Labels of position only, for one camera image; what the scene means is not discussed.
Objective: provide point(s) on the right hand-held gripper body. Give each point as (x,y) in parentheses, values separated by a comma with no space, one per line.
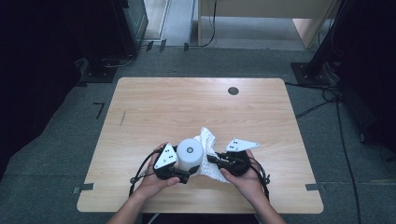
(238,165)

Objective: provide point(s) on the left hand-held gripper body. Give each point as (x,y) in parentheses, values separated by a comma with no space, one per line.
(166,158)

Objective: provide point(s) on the white cylinder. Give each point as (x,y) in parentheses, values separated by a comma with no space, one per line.
(190,157)

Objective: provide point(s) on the white waffle cloth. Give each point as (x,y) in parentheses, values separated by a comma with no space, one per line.
(207,138)

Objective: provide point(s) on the person's right hand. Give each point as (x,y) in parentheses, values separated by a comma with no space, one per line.
(249,186)

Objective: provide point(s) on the person's left hand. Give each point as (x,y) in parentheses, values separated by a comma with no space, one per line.
(154,186)

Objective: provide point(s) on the person's dark clothing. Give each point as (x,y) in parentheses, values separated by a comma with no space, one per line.
(202,219)

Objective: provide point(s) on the dark round table grommet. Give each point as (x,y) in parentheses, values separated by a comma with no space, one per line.
(233,91)

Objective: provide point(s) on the grey tape strip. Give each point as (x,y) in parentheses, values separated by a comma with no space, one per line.
(313,187)
(84,187)

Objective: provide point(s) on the black metal stand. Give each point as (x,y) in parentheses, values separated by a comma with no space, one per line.
(306,76)

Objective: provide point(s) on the black cabinet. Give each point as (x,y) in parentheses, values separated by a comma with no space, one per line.
(130,28)

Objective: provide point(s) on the black curtain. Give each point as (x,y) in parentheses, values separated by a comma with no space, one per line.
(31,77)
(373,62)

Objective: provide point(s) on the light wooden desk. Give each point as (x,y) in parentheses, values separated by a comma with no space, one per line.
(264,7)

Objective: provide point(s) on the black floor bracket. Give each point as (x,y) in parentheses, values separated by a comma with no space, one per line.
(162,45)
(186,47)
(149,46)

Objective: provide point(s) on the black stand base plate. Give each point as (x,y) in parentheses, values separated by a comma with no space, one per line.
(99,75)

